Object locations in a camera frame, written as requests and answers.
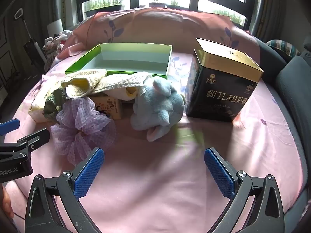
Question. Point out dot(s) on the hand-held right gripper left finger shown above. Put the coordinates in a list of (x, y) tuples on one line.
[(88, 172)]

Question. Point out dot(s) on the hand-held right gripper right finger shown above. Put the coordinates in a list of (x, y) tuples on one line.
[(218, 172)]

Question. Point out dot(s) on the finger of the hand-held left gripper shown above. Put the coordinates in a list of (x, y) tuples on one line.
[(36, 138), (9, 126)]

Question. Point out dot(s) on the green towel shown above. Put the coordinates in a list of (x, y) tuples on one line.
[(52, 104)]

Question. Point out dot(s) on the purple mesh bath pouf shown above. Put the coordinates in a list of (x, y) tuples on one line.
[(80, 116)]

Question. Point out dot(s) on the yellow terry towel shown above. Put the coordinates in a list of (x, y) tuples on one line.
[(82, 82)]

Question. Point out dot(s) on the black and gold tea tin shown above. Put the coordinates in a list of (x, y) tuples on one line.
[(218, 97)]

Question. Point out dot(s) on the light blue plush toy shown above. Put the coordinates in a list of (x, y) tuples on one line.
[(158, 104)]

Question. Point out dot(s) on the green cardboard box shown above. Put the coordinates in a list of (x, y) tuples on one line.
[(116, 63)]

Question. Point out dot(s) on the person's left hand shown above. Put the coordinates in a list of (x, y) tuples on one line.
[(6, 203)]

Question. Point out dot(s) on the pink floral bed sheet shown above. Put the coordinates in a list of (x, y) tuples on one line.
[(158, 174)]

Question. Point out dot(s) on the dark panelled door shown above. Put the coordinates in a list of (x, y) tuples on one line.
[(9, 53)]

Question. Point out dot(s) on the upright stick vacuum cleaner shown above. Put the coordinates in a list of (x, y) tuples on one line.
[(31, 47)]

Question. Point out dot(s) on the pile of clothes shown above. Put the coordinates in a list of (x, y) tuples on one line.
[(53, 46)]

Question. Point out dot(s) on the white cylinder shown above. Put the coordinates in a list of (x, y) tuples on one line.
[(55, 28)]

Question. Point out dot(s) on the grey sofa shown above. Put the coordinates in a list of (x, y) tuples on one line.
[(291, 89)]

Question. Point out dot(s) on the grey curtain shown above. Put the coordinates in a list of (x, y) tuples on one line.
[(68, 2), (269, 9)]

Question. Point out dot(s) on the striped cushion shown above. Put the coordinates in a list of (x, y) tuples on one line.
[(281, 46)]

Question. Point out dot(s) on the long black planter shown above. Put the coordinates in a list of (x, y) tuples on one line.
[(104, 11)]

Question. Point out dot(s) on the planter with green shrubs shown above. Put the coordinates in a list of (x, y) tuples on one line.
[(228, 17)]

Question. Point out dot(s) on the dark rectangular planter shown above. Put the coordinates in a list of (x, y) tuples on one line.
[(177, 6)]

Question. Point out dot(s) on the grey round flowerpot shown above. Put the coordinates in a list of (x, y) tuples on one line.
[(156, 4)]

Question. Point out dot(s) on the black window frame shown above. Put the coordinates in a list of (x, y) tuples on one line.
[(194, 2)]

